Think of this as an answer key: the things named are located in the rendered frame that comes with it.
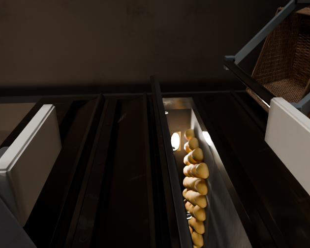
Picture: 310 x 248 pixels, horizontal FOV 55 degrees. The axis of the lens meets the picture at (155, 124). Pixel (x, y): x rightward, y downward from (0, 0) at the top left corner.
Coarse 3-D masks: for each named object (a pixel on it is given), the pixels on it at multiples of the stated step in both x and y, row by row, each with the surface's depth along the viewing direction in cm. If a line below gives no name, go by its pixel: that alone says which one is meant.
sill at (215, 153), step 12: (192, 108) 179; (204, 120) 150; (204, 132) 146; (216, 132) 138; (216, 144) 128; (216, 156) 124; (228, 156) 119; (228, 168) 111; (228, 180) 107; (240, 180) 104; (240, 192) 98; (240, 204) 94; (252, 204) 93; (240, 216) 95; (252, 216) 88; (252, 228) 84; (264, 228) 84; (252, 240) 85; (264, 240) 80
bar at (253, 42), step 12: (300, 0) 100; (288, 12) 102; (276, 24) 104; (264, 36) 105; (252, 48) 107; (228, 60) 107; (240, 60) 108; (240, 72) 93; (252, 84) 83; (264, 96) 75; (300, 108) 64
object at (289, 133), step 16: (272, 112) 18; (288, 112) 16; (272, 128) 18; (288, 128) 16; (304, 128) 14; (272, 144) 18; (288, 144) 16; (304, 144) 14; (288, 160) 16; (304, 160) 14; (304, 176) 14
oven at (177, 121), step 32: (96, 96) 184; (128, 96) 183; (192, 96) 182; (96, 128) 160; (96, 160) 117; (96, 192) 99; (160, 192) 99; (256, 192) 98; (96, 224) 91; (160, 224) 86
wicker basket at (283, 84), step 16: (288, 16) 163; (304, 16) 162; (272, 32) 166; (304, 32) 162; (272, 48) 170; (288, 48) 170; (304, 48) 163; (256, 64) 173; (272, 64) 174; (288, 64) 175; (304, 64) 163; (256, 80) 178; (288, 80) 176; (304, 80) 164; (256, 96) 169; (288, 96) 158; (304, 96) 125
